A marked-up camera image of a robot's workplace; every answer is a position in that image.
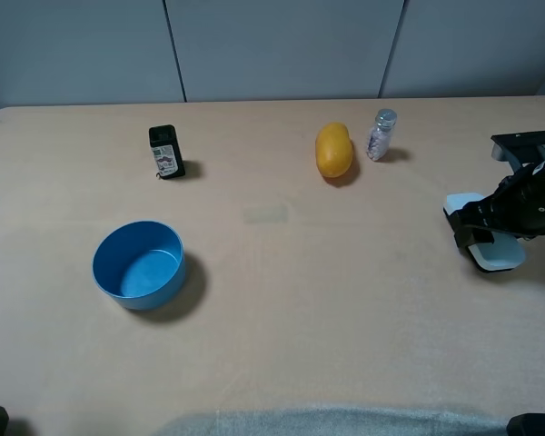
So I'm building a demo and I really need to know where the yellow mango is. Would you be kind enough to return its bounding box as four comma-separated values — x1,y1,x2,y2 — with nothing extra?
315,122,353,178

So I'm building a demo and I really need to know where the black base corner right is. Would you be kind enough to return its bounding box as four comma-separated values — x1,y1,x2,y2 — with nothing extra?
506,413,545,436

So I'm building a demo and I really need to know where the black labelled small box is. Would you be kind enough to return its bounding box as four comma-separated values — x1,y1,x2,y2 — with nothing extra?
148,124,185,179

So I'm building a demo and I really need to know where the blue round bowl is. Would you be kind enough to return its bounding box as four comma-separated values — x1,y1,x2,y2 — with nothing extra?
92,221,186,311

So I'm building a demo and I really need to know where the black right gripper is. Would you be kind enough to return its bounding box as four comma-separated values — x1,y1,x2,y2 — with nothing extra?
450,156,545,248

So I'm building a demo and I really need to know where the white rectangular box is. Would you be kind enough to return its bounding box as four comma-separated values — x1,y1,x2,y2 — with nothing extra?
443,193,526,273

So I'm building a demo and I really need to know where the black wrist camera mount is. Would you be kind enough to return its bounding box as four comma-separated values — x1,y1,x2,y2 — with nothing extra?
491,131,545,173

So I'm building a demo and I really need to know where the grey cloth at table edge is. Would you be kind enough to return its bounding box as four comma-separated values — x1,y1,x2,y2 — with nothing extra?
155,403,510,435

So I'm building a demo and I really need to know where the clear bottle silver cap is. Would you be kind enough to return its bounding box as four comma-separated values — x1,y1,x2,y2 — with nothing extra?
366,109,398,161

